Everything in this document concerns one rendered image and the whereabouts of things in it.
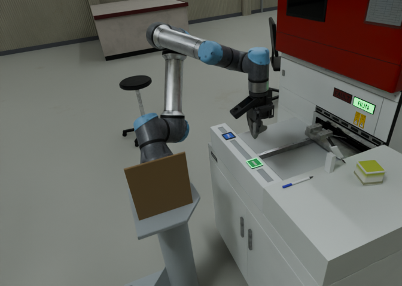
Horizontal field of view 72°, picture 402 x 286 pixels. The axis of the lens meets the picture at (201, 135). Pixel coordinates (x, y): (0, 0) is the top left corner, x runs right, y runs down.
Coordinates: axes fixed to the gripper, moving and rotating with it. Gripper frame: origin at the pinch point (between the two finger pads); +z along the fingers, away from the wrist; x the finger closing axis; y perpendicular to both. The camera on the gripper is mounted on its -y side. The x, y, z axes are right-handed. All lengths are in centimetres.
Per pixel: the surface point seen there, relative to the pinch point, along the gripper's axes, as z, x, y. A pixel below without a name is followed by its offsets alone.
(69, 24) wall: 57, 874, -113
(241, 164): 15.3, 3.3, -4.0
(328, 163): 10.0, -18.5, 23.4
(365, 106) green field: 1, -2, 58
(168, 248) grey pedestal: 54, 5, -44
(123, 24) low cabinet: 39, 596, 16
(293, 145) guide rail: 26.3, 17.0, 34.9
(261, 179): 14.7, -10.0, -2.0
